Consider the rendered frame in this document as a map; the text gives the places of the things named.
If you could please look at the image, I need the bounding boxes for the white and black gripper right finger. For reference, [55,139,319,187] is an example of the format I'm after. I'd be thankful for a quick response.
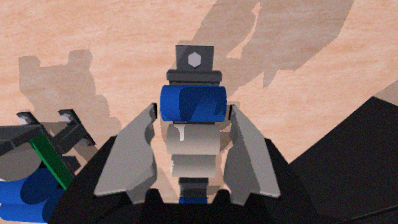
[223,104,321,224]

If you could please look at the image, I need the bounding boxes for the blue cylinder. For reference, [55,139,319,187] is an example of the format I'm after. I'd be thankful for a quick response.
[0,188,65,223]
[0,168,59,205]
[160,85,227,122]
[178,197,208,203]

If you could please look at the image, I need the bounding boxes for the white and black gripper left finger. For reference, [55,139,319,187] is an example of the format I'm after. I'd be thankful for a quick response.
[48,103,158,224]

